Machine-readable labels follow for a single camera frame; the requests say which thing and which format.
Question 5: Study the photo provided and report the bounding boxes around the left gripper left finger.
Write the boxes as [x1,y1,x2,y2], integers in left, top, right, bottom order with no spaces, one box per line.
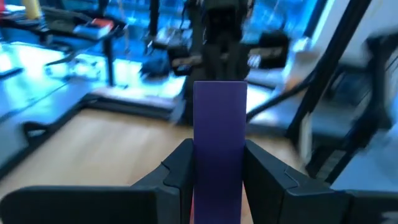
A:
[0,138,195,224]

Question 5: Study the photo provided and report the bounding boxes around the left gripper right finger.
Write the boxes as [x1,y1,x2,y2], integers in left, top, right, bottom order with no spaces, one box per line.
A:
[243,139,398,224]

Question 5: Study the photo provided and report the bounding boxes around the purple block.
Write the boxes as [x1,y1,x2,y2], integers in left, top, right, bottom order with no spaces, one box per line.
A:
[192,80,248,224]

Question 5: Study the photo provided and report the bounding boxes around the black desk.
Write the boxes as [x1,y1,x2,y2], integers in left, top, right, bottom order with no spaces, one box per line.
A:
[0,6,128,88]

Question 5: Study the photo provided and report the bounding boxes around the red white book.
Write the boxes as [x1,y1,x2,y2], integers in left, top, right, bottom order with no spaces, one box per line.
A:
[73,17,114,40]

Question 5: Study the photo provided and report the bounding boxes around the yellow container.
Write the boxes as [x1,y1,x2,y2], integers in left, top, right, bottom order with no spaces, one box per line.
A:
[21,0,43,20]

